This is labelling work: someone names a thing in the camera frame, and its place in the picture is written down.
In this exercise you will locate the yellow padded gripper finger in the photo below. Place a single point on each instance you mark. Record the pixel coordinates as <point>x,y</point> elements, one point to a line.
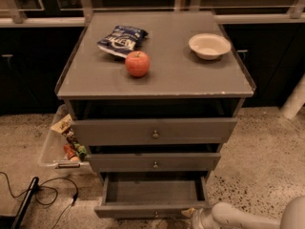
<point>188,212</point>

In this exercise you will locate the grey bottom drawer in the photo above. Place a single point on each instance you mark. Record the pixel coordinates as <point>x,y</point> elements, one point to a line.
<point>151,195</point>

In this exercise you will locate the grey drawer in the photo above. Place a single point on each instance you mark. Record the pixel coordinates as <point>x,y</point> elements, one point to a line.
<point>112,132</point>
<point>154,162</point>
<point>151,195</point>

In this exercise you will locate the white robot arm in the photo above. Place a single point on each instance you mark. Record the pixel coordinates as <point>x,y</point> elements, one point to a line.
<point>260,180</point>

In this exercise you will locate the grey top drawer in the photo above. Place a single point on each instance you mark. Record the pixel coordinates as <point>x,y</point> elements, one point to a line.
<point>112,132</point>

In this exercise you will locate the grey middle drawer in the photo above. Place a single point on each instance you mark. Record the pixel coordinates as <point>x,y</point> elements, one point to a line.
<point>154,162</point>

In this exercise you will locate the grey drawer cabinet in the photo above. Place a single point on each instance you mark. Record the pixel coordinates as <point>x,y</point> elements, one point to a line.
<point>179,84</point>

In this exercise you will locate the snack packets in bin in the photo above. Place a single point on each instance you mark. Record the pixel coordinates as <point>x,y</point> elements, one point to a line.
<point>73,149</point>

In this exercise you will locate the clear plastic bin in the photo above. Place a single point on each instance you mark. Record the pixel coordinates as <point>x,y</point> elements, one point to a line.
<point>53,156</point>

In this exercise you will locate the red apple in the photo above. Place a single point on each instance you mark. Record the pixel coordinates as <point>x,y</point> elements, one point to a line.
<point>137,63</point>

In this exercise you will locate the white bowl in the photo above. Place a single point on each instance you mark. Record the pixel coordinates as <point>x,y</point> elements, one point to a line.
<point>209,46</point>

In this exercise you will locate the black bar stand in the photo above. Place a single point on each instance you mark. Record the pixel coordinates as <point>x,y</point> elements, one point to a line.
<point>14,222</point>

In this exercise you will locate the blue chip bag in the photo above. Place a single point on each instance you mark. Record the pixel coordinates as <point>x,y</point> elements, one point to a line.
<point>122,40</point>

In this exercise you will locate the white metal railing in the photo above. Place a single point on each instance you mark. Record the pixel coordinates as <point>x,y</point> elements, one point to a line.
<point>39,13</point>

